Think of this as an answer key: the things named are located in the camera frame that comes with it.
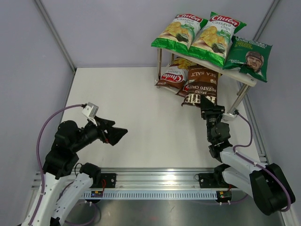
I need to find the green Chuba cassava chips bag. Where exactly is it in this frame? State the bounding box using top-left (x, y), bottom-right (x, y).
top-left (151, 14), bottom-right (208, 54)

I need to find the brown Chuba chips bag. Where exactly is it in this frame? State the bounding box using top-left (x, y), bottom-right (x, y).
top-left (176, 82), bottom-right (189, 97)
top-left (156, 57), bottom-right (193, 89)

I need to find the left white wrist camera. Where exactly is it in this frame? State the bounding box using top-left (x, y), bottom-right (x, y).
top-left (82, 102), bottom-right (99, 126)

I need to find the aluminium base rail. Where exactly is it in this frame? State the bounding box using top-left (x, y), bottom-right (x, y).
top-left (32, 167), bottom-right (238, 189)

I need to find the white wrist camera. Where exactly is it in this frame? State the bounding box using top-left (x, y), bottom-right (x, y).
top-left (222, 109), bottom-right (239, 121)
top-left (82, 102), bottom-right (99, 126)

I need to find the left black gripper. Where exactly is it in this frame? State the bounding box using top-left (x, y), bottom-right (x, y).
top-left (71, 115), bottom-right (128, 152)

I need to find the white slotted cable duct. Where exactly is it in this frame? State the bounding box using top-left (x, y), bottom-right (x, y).
top-left (81, 190), bottom-right (217, 200)

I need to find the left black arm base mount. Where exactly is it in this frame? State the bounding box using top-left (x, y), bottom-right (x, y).
top-left (90, 173), bottom-right (117, 188)

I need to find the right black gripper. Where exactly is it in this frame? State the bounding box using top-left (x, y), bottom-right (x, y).
top-left (201, 95), bottom-right (226, 141)

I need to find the purple cable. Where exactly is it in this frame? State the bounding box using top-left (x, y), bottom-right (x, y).
top-left (28, 105), bottom-right (102, 226)
top-left (232, 113), bottom-right (292, 211)

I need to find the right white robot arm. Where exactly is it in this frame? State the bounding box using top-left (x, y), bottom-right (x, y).
top-left (199, 95), bottom-right (296, 216)

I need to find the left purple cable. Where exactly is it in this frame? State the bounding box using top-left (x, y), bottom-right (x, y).
top-left (28, 105), bottom-right (102, 226)

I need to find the white two-tier shelf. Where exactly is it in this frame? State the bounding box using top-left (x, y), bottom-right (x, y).
top-left (155, 48), bottom-right (257, 113)

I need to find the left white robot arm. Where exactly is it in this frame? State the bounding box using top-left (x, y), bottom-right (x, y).
top-left (22, 117), bottom-right (128, 226)

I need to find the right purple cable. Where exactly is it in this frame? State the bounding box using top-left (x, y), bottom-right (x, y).
top-left (232, 113), bottom-right (292, 211)

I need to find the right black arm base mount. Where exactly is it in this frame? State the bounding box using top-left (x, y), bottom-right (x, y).
top-left (198, 173), bottom-right (229, 188)

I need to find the dark green Real chips bag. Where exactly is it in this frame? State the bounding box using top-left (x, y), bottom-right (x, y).
top-left (222, 35), bottom-right (272, 82)

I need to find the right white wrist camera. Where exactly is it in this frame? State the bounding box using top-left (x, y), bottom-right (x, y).
top-left (222, 109), bottom-right (239, 121)

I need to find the brown Kettle sea salt bag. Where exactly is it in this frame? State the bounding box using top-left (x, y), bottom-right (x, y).
top-left (181, 65), bottom-right (221, 107)

